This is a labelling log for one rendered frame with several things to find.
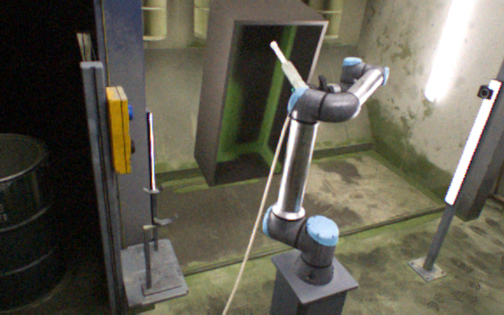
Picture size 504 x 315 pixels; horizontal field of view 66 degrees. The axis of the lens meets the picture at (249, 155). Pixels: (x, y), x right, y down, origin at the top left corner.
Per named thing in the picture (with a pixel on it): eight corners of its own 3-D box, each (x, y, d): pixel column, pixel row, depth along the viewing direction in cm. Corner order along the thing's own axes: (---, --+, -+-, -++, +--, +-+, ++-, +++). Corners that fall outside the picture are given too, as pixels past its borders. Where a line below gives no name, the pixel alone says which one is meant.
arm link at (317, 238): (326, 271, 173) (334, 241, 165) (291, 255, 180) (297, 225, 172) (338, 251, 185) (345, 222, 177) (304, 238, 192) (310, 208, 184)
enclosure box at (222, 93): (193, 156, 299) (211, -4, 225) (262, 145, 324) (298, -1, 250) (208, 187, 275) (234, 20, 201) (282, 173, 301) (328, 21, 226)
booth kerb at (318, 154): (122, 191, 336) (122, 178, 329) (122, 189, 337) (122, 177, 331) (370, 151, 442) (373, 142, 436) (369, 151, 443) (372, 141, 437)
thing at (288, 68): (303, 131, 201) (318, 98, 185) (294, 132, 199) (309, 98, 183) (268, 72, 229) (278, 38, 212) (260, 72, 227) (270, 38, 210)
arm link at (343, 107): (353, 106, 145) (393, 63, 196) (321, 98, 150) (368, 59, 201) (346, 134, 150) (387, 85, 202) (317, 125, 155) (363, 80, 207)
